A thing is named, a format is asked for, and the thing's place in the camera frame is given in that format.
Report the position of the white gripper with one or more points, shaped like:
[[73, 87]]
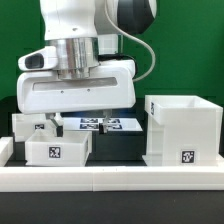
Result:
[[110, 86]]

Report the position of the white drawer cabinet frame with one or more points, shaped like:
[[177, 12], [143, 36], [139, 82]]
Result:
[[182, 131]]

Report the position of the white marker sheet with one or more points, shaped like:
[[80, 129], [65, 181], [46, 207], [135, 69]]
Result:
[[92, 124]]

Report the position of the white front drawer box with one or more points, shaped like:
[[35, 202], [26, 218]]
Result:
[[43, 148]]

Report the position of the white fence frame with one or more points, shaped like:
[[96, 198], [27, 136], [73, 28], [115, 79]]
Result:
[[50, 179]]

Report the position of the white rear drawer box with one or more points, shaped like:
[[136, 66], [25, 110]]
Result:
[[25, 125]]

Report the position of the white drawer box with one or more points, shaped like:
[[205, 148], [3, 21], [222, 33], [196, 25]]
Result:
[[43, 148], [25, 125]]

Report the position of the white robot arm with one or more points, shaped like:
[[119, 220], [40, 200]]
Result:
[[71, 73]]

